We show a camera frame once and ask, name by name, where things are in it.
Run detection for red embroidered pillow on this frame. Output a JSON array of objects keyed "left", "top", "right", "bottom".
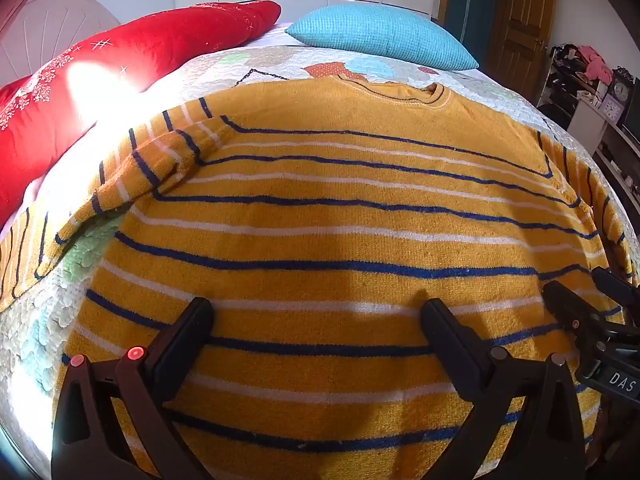
[{"left": 0, "top": 0, "right": 282, "bottom": 227}]

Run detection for pink cloth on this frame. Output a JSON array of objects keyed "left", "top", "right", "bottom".
[{"left": 579, "top": 45, "right": 614, "bottom": 84}]

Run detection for yellow striped sweater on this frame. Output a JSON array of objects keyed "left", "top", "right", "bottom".
[{"left": 0, "top": 76, "right": 639, "bottom": 480}]

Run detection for dark screen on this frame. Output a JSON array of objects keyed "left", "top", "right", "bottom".
[{"left": 620, "top": 77, "right": 640, "bottom": 147}]

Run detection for white shelf unit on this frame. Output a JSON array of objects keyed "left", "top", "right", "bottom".
[{"left": 537, "top": 44, "right": 640, "bottom": 211}]

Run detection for dark teal curtain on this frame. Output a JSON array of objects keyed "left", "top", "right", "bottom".
[{"left": 442, "top": 0, "right": 502, "bottom": 57}]

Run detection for small purple clock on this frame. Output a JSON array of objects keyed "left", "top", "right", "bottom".
[{"left": 599, "top": 95, "right": 624, "bottom": 122}]

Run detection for black ornate clock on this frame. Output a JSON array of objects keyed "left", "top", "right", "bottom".
[{"left": 611, "top": 66, "right": 635, "bottom": 107}]

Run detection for turquoise knitted pillow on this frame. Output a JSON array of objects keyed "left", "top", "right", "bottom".
[{"left": 286, "top": 3, "right": 480, "bottom": 72}]

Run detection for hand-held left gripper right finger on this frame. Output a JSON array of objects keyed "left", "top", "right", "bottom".
[{"left": 421, "top": 298, "right": 586, "bottom": 480}]

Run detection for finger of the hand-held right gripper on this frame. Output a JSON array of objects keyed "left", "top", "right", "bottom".
[
  {"left": 591, "top": 267, "right": 640, "bottom": 307},
  {"left": 542, "top": 280, "right": 626, "bottom": 361}
]

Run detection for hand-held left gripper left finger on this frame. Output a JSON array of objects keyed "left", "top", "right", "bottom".
[{"left": 51, "top": 297, "right": 216, "bottom": 480}]

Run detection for wooden door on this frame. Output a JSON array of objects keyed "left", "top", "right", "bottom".
[{"left": 492, "top": 0, "right": 559, "bottom": 107}]

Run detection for quilted patchwork bedspread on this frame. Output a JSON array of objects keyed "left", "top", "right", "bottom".
[{"left": 0, "top": 42, "right": 640, "bottom": 480}]

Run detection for white bed headboard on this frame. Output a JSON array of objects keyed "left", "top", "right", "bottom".
[{"left": 0, "top": 0, "right": 122, "bottom": 87}]

